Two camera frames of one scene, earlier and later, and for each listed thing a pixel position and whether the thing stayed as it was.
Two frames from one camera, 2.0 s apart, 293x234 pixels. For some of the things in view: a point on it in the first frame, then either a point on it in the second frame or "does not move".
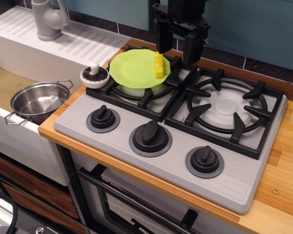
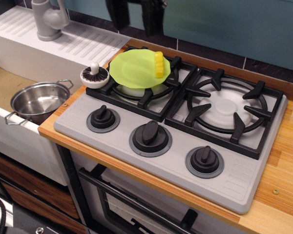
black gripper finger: (193, 45) → (153, 13)
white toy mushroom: (94, 77) does not move
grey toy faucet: (50, 21) does not move
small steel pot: (38, 102) does not move
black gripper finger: (164, 36) → (118, 10)
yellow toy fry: (159, 65) does not move
